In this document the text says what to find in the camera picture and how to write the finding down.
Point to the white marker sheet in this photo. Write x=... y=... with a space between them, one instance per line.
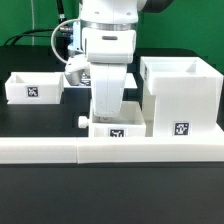
x=85 y=82

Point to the white front drawer tray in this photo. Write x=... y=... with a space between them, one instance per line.
x=129 y=122

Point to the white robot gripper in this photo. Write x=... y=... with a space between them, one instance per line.
x=107 y=87

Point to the white drawer cabinet box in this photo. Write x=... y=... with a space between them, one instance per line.
x=181 y=95

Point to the white rear drawer tray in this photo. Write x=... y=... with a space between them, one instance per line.
x=34 y=88

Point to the white L-shaped fence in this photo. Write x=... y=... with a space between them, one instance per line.
x=74 y=150

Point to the white drawer tray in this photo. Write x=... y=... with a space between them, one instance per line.
x=34 y=88
x=129 y=122

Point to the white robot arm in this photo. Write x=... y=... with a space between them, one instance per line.
x=109 y=40

